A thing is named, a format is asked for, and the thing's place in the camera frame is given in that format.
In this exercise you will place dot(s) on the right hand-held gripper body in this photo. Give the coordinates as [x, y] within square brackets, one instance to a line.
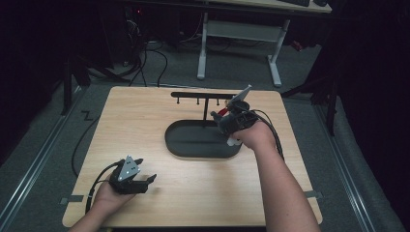
[238, 119]

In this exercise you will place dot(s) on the black key rack with tray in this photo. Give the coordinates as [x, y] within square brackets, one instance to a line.
[193, 140]

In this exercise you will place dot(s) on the black metal stand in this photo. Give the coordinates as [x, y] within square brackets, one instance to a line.
[330, 106]
[67, 87]

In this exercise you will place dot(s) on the grey tape strip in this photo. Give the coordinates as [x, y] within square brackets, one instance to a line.
[72, 199]
[314, 194]

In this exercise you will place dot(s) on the black keyboard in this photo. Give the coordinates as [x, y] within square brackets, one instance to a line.
[295, 2]

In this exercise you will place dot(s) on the metal floor rail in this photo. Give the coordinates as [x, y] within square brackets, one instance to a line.
[35, 167]
[341, 174]

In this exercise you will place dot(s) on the dark computer tower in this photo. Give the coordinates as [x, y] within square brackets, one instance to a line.
[133, 29]

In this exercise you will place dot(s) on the white-legged wooden desk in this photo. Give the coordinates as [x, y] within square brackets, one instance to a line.
[241, 30]

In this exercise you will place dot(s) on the person's left hand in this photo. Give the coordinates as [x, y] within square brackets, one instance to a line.
[109, 201]

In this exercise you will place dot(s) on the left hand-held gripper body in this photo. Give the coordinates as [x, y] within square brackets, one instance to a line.
[127, 183]

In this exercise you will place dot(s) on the person's right hand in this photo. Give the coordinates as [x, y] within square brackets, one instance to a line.
[256, 137]

